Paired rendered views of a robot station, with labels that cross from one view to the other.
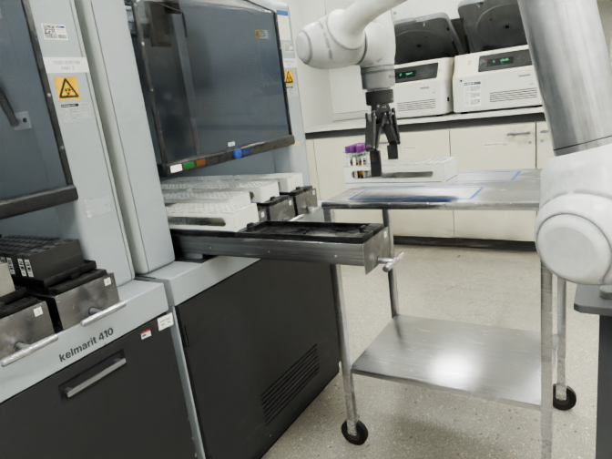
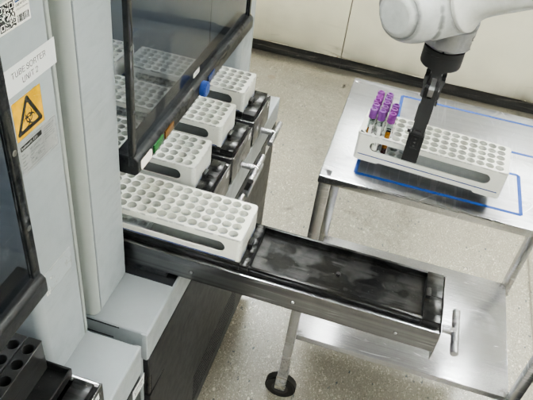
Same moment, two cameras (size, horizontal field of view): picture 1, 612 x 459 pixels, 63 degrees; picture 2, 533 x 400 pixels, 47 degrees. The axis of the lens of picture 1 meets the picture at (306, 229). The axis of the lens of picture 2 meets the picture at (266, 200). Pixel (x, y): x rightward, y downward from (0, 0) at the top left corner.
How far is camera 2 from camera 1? 0.80 m
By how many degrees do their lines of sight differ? 32
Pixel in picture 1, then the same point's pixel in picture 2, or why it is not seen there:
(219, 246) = (208, 275)
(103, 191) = (63, 246)
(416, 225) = (296, 33)
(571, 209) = not seen: outside the picture
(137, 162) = (101, 172)
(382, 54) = not seen: hidden behind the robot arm
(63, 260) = (26, 383)
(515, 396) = (479, 384)
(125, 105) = (93, 90)
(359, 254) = (431, 340)
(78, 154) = (39, 213)
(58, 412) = not seen: outside the picture
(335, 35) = (458, 16)
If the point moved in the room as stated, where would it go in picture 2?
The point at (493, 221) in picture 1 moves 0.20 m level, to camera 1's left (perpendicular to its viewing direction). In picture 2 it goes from (393, 48) to (358, 50)
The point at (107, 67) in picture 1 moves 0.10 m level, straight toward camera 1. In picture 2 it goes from (78, 36) to (115, 75)
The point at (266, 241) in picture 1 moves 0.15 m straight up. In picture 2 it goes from (293, 292) to (306, 227)
